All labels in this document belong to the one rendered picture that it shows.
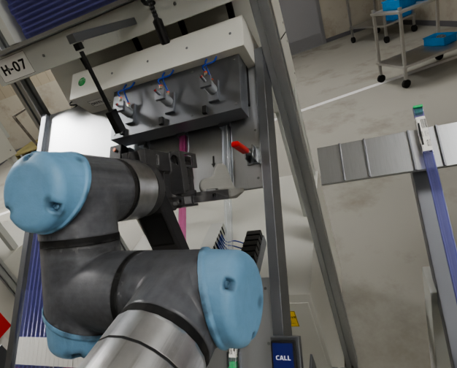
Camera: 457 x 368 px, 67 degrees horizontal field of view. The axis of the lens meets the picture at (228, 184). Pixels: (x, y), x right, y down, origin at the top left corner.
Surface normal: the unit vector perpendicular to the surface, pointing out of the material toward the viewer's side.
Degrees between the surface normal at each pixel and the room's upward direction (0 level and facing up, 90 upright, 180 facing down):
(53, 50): 90
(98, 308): 62
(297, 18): 90
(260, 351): 43
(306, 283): 0
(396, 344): 0
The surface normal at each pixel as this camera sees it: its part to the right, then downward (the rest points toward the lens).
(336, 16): 0.08, 0.43
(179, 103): -0.39, -0.27
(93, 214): 0.70, -0.10
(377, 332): -0.31, -0.84
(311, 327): -0.24, 0.52
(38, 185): -0.37, 0.00
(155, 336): 0.24, -0.79
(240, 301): 0.89, -0.10
